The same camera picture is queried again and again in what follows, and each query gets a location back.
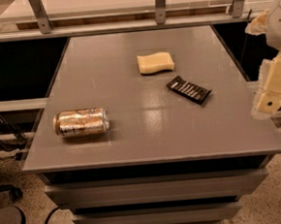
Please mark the yellow sponge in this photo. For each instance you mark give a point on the yellow sponge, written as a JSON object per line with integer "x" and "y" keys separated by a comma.
{"x": 155, "y": 63}

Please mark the orange soda can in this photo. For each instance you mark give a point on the orange soda can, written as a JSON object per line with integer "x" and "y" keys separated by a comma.
{"x": 81, "y": 122}

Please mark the black snack packet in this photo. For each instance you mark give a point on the black snack packet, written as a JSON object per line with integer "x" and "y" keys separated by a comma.
{"x": 190, "y": 91}

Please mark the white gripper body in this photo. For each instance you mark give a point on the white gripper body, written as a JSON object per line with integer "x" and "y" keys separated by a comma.
{"x": 280, "y": 28}

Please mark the middle metal bracket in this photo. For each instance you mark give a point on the middle metal bracket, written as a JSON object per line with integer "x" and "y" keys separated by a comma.
{"x": 160, "y": 11}

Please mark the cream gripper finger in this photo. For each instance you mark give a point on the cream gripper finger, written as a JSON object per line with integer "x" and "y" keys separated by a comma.
{"x": 267, "y": 100}
{"x": 257, "y": 26}

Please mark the left metal bracket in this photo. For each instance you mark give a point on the left metal bracket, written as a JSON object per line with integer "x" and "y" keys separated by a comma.
{"x": 41, "y": 16}

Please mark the grey drawer cabinet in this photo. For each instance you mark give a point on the grey drawer cabinet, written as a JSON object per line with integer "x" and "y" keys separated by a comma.
{"x": 164, "y": 159}

